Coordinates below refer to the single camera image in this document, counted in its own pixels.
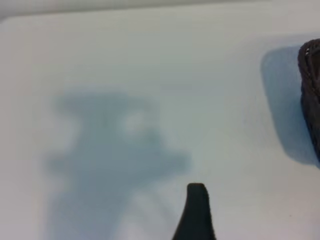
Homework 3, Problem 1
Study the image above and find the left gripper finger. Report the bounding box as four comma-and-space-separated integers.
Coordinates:
171, 182, 218, 240

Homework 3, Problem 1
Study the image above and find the dark brown woven basket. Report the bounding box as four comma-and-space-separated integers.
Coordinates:
297, 38, 320, 163

